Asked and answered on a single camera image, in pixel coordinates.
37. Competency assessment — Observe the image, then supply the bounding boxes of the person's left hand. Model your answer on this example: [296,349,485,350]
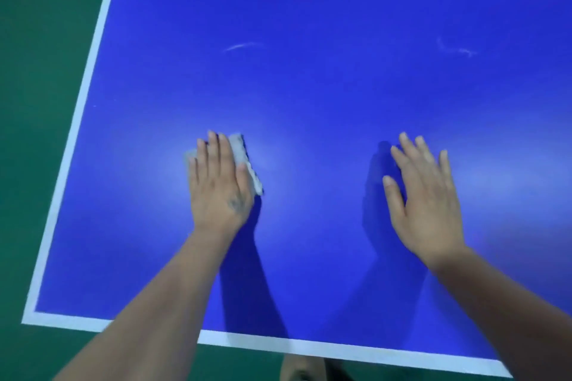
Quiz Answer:
[187,130,256,238]

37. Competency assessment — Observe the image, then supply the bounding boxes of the person's left forearm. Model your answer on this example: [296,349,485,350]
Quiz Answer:
[53,229,238,381]

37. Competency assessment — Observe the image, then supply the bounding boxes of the grey-white cleaning cloth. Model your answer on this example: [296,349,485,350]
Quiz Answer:
[184,133,264,196]

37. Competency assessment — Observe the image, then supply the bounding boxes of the person's right hand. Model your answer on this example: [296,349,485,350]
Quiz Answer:
[383,132,468,266]

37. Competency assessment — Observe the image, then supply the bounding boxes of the person's leg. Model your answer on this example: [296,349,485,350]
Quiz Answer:
[279,353,355,381]

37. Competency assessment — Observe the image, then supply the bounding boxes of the person's right forearm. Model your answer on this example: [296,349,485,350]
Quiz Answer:
[428,246,572,381]

